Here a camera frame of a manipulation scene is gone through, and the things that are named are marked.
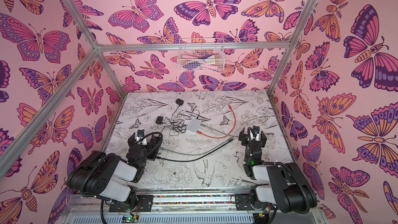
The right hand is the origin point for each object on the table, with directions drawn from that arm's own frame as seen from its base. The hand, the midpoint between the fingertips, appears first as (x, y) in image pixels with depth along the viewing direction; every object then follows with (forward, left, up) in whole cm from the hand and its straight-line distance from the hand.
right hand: (254, 128), depth 86 cm
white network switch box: (+9, +35, -10) cm, 37 cm away
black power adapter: (+13, +58, -10) cm, 60 cm away
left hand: (-1, +62, -2) cm, 62 cm away
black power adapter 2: (+29, +46, -9) cm, 56 cm away
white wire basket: (+40, +30, +22) cm, 54 cm away
